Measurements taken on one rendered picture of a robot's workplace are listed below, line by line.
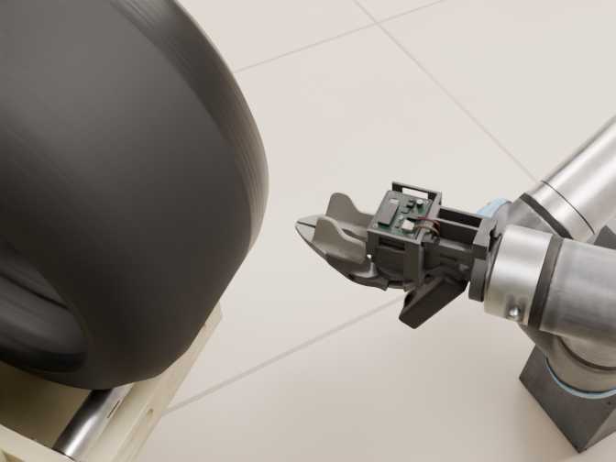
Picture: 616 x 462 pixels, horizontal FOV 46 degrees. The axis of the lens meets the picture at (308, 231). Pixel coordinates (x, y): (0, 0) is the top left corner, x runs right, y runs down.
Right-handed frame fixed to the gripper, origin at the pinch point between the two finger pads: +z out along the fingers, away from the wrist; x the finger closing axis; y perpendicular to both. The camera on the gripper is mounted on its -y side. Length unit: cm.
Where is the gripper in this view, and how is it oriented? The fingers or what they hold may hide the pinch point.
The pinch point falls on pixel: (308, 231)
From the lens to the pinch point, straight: 78.7
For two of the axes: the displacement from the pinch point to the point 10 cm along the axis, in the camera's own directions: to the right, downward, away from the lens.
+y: -1.1, -6.6, -7.5
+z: -9.0, -2.5, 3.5
